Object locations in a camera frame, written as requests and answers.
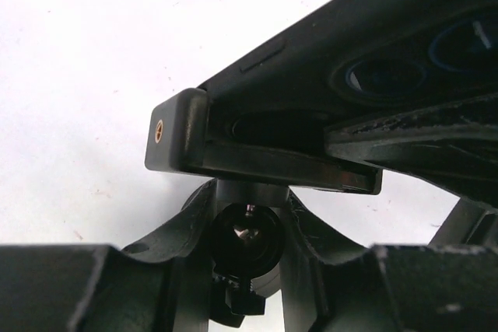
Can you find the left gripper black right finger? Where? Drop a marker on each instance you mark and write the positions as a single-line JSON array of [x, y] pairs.
[[330, 283]]

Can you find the black phone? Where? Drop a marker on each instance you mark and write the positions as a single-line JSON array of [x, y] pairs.
[[297, 78]]

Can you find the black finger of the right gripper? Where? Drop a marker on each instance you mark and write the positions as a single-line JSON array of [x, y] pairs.
[[451, 145]]

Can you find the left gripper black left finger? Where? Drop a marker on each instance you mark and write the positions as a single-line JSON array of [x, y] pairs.
[[159, 283]]

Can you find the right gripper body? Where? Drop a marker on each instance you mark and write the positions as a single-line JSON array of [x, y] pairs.
[[468, 224]]

